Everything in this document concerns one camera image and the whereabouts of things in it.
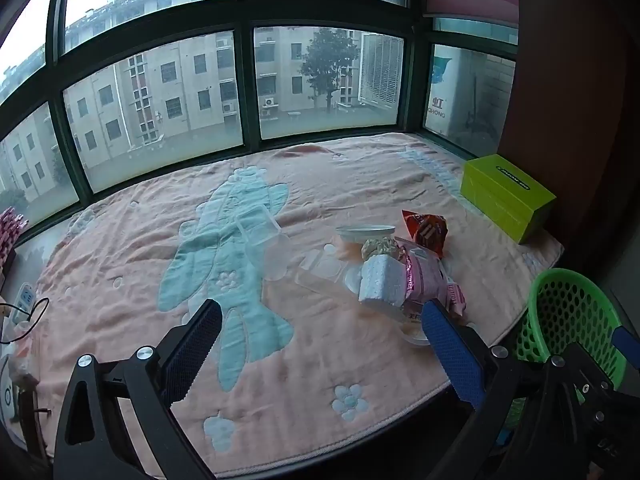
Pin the clear square plastic container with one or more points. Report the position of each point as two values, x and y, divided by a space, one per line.
260 232

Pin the orange snack packet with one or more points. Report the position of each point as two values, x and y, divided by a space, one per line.
425 232

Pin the clear flat plastic tray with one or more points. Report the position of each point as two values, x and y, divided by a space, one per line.
322 270

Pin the clear plastic cup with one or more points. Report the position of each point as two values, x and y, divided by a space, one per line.
415 332

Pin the paper ball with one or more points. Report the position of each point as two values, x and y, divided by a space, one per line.
380 249

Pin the white foam block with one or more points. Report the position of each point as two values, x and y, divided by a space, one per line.
382 282

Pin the green window frame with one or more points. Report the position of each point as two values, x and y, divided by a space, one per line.
247 85

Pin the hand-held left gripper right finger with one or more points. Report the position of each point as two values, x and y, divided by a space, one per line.
450 350

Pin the brown wooden cabinet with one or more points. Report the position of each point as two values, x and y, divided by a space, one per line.
575 110

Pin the pink printed blanket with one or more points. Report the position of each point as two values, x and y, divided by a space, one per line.
310 360

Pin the white round plastic lid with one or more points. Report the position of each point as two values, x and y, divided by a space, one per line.
365 234

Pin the green plastic basket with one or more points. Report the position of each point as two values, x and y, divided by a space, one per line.
565 305

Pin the pink snack wrapper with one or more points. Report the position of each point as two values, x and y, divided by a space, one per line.
425 275

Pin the pink patterned cloth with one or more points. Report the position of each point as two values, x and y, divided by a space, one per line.
10 235

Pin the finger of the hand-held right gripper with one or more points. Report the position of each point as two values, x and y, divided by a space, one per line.
627 345
587 372

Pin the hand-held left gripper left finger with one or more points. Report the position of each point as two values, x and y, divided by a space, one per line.
192 355

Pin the green tissue box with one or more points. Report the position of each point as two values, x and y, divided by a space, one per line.
505 195

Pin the white power strip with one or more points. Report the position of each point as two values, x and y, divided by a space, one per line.
25 302

